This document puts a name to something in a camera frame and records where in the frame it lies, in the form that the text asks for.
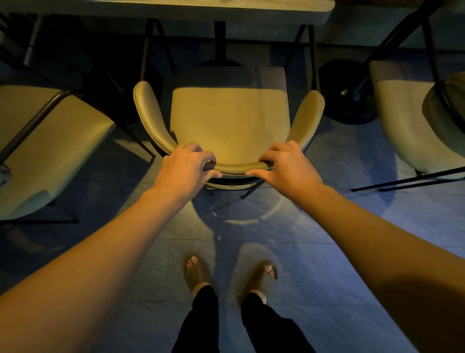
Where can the person's right hand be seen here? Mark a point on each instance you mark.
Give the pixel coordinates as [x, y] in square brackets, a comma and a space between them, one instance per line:
[290, 172]

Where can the person's left hand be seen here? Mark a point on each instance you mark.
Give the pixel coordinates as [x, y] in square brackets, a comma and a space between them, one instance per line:
[181, 174]

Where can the person's left thumb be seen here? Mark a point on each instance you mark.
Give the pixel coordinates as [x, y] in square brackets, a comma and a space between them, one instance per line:
[211, 175]

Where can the person's right thumb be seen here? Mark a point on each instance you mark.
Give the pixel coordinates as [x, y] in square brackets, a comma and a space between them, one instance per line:
[256, 174]

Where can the beige curved-back padded chair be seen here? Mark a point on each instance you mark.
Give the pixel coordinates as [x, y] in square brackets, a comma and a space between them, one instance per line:
[229, 120]

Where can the person's left forearm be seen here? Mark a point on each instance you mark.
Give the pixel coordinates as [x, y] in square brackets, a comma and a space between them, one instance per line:
[90, 269]

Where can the person's right forearm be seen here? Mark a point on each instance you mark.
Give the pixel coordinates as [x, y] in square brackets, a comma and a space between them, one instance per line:
[381, 262]

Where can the person's left sandal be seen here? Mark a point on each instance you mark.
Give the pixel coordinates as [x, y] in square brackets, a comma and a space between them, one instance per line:
[196, 272]

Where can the person's sandal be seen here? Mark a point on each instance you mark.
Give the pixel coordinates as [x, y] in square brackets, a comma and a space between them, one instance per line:
[259, 278]
[196, 272]

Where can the person's right sandal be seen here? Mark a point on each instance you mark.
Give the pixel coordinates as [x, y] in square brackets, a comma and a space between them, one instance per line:
[259, 278]

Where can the person's left leg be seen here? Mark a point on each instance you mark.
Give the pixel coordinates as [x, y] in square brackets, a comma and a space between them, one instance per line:
[199, 323]

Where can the person's leg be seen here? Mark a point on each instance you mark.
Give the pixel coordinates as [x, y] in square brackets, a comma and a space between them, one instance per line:
[270, 327]
[199, 323]

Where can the person's right leg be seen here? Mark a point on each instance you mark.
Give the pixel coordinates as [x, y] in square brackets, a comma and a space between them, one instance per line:
[270, 327]

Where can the black round-base table pedestal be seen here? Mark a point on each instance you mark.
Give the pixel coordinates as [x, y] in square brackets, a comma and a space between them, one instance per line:
[345, 94]

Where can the black metal leg frame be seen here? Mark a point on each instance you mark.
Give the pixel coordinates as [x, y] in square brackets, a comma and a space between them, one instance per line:
[312, 54]
[146, 51]

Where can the black table pedestal post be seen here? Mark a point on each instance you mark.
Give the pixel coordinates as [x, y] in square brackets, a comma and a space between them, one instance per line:
[220, 42]

